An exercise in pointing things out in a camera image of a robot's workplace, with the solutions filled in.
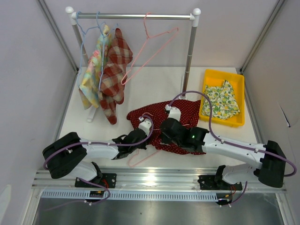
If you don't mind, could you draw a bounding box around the pink wire hanger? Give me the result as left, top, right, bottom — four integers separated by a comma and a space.
127, 109, 189, 167
121, 12, 179, 85

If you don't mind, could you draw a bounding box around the red polka dot skirt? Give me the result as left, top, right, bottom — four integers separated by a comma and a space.
127, 100, 205, 155

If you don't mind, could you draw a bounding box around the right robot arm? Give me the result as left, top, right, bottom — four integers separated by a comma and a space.
160, 118, 286, 190

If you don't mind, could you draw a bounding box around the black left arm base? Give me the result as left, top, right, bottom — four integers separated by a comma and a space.
75, 173, 117, 188

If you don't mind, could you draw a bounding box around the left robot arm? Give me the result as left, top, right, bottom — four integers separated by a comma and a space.
42, 128, 151, 188

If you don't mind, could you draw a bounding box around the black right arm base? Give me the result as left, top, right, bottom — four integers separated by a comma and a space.
197, 175, 242, 191

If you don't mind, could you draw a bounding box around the red plaid skirt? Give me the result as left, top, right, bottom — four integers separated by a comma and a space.
98, 28, 133, 125

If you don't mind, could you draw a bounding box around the pastel plaid skirt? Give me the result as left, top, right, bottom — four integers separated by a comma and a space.
78, 36, 112, 110

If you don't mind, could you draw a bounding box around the lemon print cloth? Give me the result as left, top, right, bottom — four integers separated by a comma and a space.
204, 80, 240, 120

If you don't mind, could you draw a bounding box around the yellow plastic tray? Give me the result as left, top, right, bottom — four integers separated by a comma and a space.
202, 69, 245, 127

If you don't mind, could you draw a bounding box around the white clothes rack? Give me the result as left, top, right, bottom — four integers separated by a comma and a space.
65, 6, 202, 123

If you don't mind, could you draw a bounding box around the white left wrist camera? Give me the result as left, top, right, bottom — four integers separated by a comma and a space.
138, 115, 153, 136

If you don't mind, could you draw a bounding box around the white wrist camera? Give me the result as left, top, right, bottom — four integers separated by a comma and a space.
165, 105, 181, 121
138, 115, 153, 136

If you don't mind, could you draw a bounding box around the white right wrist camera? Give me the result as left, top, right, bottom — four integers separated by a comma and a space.
165, 105, 181, 121

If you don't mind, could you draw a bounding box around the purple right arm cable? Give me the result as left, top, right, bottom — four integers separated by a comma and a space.
167, 90, 297, 207

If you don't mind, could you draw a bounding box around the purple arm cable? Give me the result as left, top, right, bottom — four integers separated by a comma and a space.
43, 117, 155, 207
167, 90, 297, 207

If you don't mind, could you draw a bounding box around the aluminium front rail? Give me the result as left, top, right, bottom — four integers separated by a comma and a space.
31, 165, 288, 194

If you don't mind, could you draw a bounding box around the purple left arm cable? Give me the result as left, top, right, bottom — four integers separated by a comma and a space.
43, 117, 155, 207

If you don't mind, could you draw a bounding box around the slotted cable duct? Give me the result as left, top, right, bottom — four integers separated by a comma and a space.
41, 189, 218, 202

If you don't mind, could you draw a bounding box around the blue wire hanger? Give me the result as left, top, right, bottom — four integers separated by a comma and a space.
73, 11, 103, 70
96, 12, 118, 90

